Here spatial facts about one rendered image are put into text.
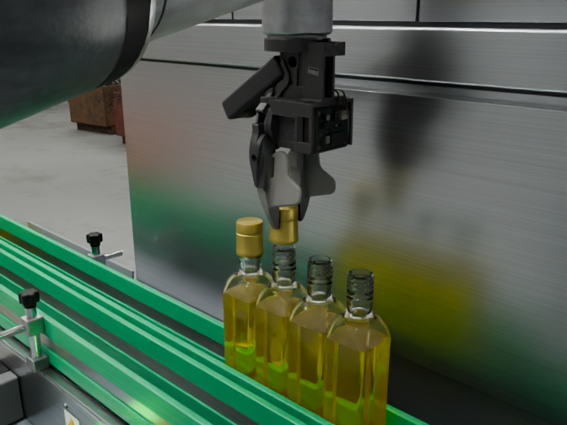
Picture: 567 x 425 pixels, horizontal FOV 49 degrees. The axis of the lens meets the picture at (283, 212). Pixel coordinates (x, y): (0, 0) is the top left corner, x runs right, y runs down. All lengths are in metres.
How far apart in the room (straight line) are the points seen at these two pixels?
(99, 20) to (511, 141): 0.53
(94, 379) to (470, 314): 0.52
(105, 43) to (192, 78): 0.82
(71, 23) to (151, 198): 1.00
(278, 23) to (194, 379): 0.48
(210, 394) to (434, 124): 0.44
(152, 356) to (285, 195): 0.37
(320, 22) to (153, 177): 0.62
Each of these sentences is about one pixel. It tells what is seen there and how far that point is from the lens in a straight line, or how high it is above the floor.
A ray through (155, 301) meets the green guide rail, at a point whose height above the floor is 0.95.
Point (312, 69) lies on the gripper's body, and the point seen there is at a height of 1.36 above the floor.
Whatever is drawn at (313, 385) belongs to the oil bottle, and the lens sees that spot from 0.76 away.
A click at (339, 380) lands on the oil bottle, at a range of 0.72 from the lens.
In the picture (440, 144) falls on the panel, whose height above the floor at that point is 1.27.
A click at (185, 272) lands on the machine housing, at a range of 1.19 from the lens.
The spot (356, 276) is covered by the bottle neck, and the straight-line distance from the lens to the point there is 0.69.
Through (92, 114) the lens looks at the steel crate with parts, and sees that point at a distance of 7.93.
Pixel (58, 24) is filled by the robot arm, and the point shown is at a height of 1.41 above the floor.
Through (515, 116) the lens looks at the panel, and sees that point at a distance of 0.69.
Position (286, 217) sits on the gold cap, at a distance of 0.72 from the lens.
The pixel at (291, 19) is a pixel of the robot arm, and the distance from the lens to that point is 0.65.
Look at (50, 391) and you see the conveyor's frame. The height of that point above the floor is 0.86.
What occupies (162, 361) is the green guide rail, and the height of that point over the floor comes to 0.94.
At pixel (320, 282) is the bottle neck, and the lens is 0.71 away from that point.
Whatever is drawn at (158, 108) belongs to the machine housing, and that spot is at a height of 1.25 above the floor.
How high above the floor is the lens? 1.41
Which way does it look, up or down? 18 degrees down
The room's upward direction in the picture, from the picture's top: straight up
